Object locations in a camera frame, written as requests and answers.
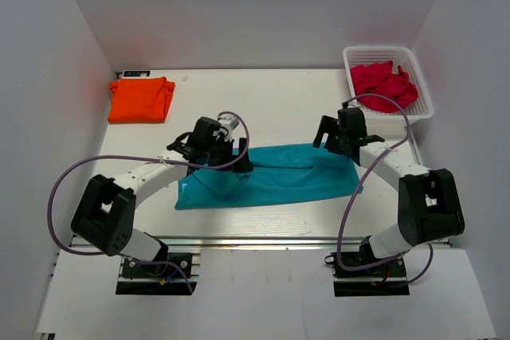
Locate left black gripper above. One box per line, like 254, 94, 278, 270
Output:
204, 136, 253, 174

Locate teal t-shirt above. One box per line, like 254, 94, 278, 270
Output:
175, 143, 359, 210

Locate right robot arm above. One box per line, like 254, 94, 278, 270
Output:
312, 106, 465, 276

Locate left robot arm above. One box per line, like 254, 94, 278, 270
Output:
71, 111, 253, 276

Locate pink crumpled t-shirt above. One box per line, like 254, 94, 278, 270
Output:
350, 61, 418, 109

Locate white plastic basket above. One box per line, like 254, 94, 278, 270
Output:
343, 45, 434, 127

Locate orange folded t-shirt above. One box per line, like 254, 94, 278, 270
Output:
108, 76, 175, 124

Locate blue label sticker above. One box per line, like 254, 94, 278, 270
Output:
122, 70, 151, 77

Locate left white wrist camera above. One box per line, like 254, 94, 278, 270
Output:
217, 113, 240, 135

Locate aluminium front rail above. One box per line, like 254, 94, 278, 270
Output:
67, 235, 451, 252

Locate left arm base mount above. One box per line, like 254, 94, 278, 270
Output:
116, 252, 200, 296

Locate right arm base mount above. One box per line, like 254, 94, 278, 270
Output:
324, 238, 410, 297

